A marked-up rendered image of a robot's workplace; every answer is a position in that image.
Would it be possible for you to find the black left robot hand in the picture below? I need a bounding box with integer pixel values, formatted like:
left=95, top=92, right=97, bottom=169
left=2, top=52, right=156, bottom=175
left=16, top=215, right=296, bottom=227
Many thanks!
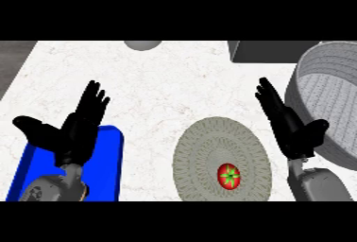
left=11, top=79, right=112, bottom=168

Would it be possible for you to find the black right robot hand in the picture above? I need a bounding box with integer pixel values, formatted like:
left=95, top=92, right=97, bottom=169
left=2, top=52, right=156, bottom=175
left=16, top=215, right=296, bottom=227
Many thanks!
left=253, top=77, right=330, bottom=160

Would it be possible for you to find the grey woven basket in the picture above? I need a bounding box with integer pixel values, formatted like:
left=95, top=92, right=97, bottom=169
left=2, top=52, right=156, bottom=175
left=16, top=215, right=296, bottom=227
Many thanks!
left=283, top=40, right=357, bottom=173

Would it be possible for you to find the red tomato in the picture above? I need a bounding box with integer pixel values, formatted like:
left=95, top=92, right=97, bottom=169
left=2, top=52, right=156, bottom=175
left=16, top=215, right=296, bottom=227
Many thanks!
left=216, top=163, right=241, bottom=191

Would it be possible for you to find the round beige woven placemat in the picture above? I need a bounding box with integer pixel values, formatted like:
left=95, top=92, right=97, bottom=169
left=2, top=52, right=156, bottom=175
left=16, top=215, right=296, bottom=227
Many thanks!
left=171, top=116, right=272, bottom=202

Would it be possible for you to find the blue cutting board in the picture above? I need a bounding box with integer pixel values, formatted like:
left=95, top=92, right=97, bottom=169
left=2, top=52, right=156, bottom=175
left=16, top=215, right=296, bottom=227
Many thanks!
left=4, top=125, right=125, bottom=202

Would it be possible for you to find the dark grey appliance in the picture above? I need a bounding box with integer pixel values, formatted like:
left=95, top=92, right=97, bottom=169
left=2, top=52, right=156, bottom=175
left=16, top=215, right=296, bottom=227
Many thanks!
left=225, top=40, right=321, bottom=64

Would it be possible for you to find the grey round object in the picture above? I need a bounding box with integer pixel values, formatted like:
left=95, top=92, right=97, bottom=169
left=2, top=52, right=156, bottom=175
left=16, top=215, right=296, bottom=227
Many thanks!
left=122, top=40, right=163, bottom=52

